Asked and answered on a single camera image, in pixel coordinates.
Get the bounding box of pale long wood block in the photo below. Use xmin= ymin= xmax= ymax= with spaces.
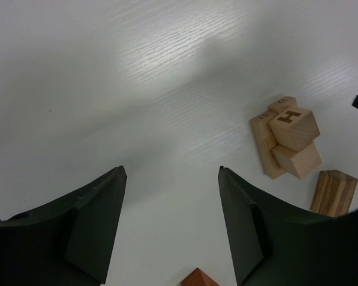
xmin=268 ymin=96 xmax=297 ymax=114

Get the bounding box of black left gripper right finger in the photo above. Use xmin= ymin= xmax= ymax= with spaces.
xmin=218 ymin=167 xmax=358 ymax=285

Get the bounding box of engraved long wood block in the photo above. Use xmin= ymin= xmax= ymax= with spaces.
xmin=249 ymin=110 xmax=286 ymax=179

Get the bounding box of striped dark wood block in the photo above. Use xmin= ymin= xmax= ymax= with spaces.
xmin=310 ymin=170 xmax=358 ymax=217

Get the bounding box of small pale wood cube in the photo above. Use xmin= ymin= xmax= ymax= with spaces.
xmin=272 ymin=142 xmax=322 ymax=179

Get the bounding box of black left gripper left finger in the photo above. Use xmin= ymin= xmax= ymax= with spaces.
xmin=0 ymin=166 xmax=127 ymax=285

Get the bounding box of orange triangle wood block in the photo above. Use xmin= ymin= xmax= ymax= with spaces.
xmin=180 ymin=268 xmax=219 ymax=286

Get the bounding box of small brown wood cube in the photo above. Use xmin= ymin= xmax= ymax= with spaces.
xmin=269 ymin=106 xmax=320 ymax=152

